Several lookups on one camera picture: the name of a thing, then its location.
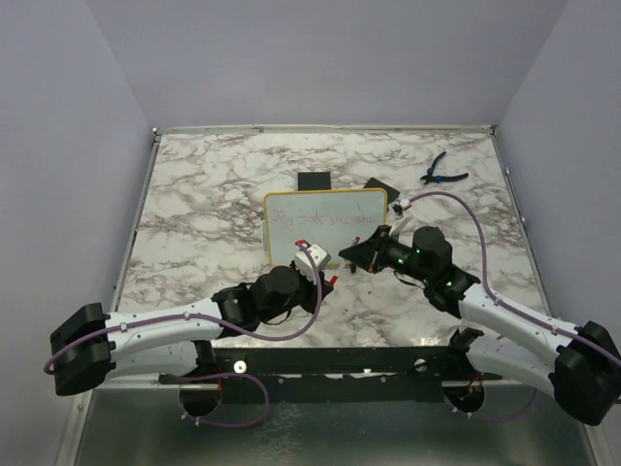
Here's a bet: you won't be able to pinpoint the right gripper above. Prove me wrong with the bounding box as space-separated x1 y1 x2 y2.
341 225 433 284

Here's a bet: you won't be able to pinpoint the red and white marker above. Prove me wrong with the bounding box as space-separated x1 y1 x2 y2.
329 236 360 286

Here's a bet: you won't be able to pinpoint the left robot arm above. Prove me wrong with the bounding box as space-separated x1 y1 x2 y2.
44 265 334 396

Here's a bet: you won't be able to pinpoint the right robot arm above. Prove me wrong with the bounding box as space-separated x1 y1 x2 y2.
339 225 620 426

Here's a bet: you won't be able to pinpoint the yellow framed whiteboard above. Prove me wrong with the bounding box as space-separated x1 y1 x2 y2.
262 188 388 266

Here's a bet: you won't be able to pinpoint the black square block right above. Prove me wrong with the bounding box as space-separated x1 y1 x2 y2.
364 178 400 204

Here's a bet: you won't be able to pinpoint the black square block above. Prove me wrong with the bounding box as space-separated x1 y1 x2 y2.
364 178 400 204
297 172 332 191

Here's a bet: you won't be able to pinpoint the black square block left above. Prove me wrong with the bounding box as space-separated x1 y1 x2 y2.
297 172 332 191

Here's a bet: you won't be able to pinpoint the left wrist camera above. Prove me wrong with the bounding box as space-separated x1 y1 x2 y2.
293 240 331 283

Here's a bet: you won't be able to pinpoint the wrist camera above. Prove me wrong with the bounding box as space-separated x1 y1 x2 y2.
389 199 412 239
293 240 331 283

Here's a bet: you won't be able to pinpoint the metal table frame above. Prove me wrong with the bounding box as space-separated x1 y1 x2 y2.
70 126 612 465

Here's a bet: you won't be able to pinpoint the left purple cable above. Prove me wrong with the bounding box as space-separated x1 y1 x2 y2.
44 240 327 375

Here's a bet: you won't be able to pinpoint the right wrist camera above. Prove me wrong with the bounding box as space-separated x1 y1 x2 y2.
389 199 412 239

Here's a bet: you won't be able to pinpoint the blue handled pliers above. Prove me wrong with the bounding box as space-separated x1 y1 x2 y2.
419 150 470 186

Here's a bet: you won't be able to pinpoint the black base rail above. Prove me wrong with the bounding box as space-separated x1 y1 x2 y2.
188 347 476 403

